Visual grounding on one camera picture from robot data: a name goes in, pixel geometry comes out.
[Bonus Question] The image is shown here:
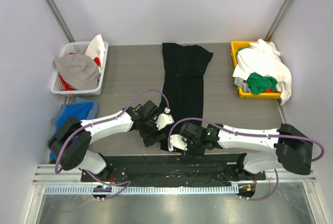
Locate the white plastic laundry basket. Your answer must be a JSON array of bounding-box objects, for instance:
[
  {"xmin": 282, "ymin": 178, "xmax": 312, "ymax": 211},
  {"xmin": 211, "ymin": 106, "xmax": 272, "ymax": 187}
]
[{"xmin": 50, "ymin": 41, "xmax": 109, "ymax": 97}]

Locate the solid blue shirt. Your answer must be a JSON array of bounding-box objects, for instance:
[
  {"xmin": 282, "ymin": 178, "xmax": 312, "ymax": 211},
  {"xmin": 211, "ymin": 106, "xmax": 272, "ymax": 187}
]
[{"xmin": 56, "ymin": 102, "xmax": 94, "ymax": 130}]

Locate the corner aluminium post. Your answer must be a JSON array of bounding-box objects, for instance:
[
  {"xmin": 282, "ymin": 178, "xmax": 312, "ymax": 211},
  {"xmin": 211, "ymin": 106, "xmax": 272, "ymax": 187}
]
[
  {"xmin": 44, "ymin": 0, "xmax": 75, "ymax": 42},
  {"xmin": 264, "ymin": 0, "xmax": 294, "ymax": 41}
]

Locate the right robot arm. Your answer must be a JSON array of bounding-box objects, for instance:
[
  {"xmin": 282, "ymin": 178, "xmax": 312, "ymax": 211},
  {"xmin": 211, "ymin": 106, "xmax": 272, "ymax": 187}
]
[{"xmin": 179, "ymin": 122, "xmax": 313, "ymax": 180}]

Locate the grey garment in bin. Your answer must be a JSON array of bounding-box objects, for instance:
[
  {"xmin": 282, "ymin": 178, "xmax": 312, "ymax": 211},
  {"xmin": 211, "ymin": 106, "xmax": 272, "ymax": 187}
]
[{"xmin": 234, "ymin": 77, "xmax": 251, "ymax": 93}]

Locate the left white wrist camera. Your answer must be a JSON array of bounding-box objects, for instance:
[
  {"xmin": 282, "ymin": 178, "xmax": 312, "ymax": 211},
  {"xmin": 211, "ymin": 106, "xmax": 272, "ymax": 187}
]
[{"xmin": 155, "ymin": 108, "xmax": 174, "ymax": 130}]

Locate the beige grey shirt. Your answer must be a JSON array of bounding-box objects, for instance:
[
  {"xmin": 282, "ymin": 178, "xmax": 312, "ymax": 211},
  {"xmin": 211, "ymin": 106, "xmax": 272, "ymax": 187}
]
[{"xmin": 54, "ymin": 54, "xmax": 99, "ymax": 90}]

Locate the blue checkered shirt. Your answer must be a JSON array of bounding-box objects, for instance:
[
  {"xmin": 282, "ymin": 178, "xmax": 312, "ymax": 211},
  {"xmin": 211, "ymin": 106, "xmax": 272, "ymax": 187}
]
[{"xmin": 51, "ymin": 97, "xmax": 99, "ymax": 127}]

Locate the aluminium rail frame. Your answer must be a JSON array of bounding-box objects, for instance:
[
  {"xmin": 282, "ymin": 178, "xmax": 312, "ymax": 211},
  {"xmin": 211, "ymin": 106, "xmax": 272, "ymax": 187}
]
[{"xmin": 32, "ymin": 161, "xmax": 317, "ymax": 185}]

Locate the white slotted cable duct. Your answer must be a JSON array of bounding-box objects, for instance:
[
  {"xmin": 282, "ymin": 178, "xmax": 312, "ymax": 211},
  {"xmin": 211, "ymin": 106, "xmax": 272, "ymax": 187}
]
[{"xmin": 44, "ymin": 184, "xmax": 239, "ymax": 195}]

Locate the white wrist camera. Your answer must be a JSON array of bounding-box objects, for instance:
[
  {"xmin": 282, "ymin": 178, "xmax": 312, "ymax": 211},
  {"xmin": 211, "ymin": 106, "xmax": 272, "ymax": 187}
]
[
  {"xmin": 168, "ymin": 134, "xmax": 187, "ymax": 152},
  {"xmin": 155, "ymin": 108, "xmax": 174, "ymax": 130}
]

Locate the white and red garment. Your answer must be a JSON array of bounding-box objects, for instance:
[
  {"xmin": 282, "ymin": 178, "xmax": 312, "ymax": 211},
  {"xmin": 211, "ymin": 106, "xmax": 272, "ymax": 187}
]
[{"xmin": 59, "ymin": 35, "xmax": 105, "ymax": 90}]

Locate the yellow plastic bin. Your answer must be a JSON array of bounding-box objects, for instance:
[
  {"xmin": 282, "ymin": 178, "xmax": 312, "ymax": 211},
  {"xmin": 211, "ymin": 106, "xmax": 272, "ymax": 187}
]
[{"xmin": 230, "ymin": 41, "xmax": 280, "ymax": 100}]

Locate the green t shirt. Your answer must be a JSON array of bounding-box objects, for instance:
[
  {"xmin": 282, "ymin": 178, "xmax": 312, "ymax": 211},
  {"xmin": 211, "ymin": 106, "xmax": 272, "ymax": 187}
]
[{"xmin": 246, "ymin": 73, "xmax": 277, "ymax": 95}]

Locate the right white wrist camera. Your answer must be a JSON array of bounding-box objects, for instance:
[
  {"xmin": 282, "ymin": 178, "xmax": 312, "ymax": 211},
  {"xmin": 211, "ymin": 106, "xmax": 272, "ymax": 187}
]
[{"xmin": 168, "ymin": 134, "xmax": 187, "ymax": 152}]

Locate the left corner aluminium post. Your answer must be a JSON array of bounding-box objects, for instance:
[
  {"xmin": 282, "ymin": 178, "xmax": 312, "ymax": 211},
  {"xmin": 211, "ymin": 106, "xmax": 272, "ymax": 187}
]
[{"xmin": 44, "ymin": 0, "xmax": 75, "ymax": 42}]

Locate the black t shirt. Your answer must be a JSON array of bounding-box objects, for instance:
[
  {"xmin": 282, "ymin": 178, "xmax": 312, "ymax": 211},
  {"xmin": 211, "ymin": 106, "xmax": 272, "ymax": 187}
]
[{"xmin": 159, "ymin": 42, "xmax": 214, "ymax": 153}]

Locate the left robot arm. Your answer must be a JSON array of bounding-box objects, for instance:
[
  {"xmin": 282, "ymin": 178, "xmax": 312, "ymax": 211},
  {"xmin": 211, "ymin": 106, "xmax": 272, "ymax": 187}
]
[{"xmin": 47, "ymin": 100, "xmax": 174, "ymax": 182}]

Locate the right corner aluminium post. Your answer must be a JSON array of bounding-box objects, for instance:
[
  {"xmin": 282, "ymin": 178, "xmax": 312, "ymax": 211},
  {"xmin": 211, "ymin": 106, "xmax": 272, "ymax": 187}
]
[{"xmin": 264, "ymin": 0, "xmax": 294, "ymax": 41}]

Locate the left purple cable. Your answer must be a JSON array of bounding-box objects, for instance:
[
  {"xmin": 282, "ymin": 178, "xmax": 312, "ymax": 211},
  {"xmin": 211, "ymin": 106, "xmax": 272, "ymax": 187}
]
[{"xmin": 54, "ymin": 88, "xmax": 171, "ymax": 200}]

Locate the white t shirt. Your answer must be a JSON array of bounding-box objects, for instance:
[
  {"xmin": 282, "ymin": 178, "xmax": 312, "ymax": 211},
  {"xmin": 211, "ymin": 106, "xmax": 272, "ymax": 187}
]
[{"xmin": 233, "ymin": 39, "xmax": 292, "ymax": 105}]

